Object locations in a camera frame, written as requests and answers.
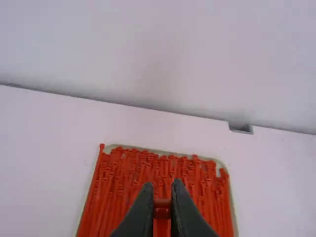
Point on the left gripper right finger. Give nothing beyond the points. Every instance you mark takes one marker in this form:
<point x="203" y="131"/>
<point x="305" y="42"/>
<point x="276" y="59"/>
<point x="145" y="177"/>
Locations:
<point x="184" y="212"/>

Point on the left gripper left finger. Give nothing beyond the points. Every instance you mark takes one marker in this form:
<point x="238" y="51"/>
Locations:
<point x="140" y="212"/>

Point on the pale tray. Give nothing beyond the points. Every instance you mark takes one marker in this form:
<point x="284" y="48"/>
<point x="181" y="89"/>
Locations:
<point x="235" y="222"/>

